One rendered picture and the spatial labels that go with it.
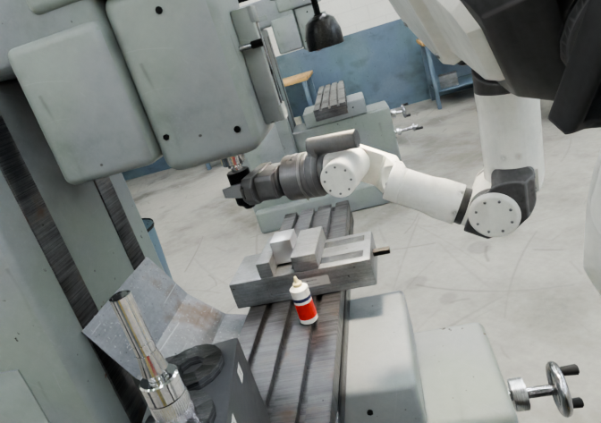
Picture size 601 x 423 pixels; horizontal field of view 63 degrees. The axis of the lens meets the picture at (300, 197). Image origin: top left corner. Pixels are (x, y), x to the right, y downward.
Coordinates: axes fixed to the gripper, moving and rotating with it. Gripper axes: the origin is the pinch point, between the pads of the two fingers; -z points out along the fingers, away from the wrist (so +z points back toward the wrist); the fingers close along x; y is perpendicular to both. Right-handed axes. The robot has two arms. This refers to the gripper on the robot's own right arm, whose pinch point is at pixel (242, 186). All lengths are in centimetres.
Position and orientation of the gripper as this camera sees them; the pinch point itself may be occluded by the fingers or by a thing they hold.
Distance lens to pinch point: 101.0
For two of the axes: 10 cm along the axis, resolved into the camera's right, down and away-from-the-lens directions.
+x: -3.6, 4.1, -8.4
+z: 8.9, -1.3, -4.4
